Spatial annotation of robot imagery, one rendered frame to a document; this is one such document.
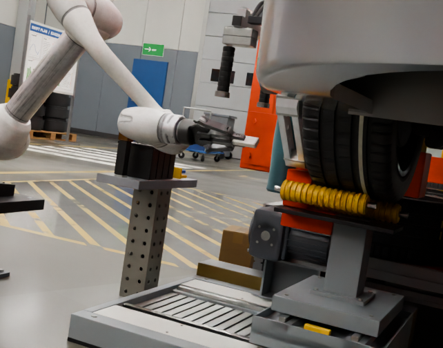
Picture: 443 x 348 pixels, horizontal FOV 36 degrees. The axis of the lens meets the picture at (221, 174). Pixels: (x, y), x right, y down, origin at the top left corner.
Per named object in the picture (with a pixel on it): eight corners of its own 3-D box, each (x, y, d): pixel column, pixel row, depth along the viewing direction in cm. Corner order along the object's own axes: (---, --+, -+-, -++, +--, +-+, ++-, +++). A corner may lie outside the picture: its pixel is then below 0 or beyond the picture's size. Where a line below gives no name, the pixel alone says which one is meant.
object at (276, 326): (379, 383, 170) (385, 345, 169) (248, 345, 184) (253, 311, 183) (409, 338, 215) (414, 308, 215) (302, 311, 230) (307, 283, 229)
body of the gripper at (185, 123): (179, 150, 197) (208, 155, 194) (173, 128, 191) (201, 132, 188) (190, 132, 202) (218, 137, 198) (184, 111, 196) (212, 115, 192)
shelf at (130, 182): (138, 190, 220) (139, 180, 220) (95, 181, 227) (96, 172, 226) (196, 187, 259) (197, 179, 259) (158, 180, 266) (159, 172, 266)
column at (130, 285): (142, 302, 242) (158, 186, 239) (119, 295, 246) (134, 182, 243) (156, 297, 251) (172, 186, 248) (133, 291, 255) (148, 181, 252)
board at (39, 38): (25, 142, 1035) (41, 16, 1022) (-2, 138, 1053) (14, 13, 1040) (79, 146, 1175) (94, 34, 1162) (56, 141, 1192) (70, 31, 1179)
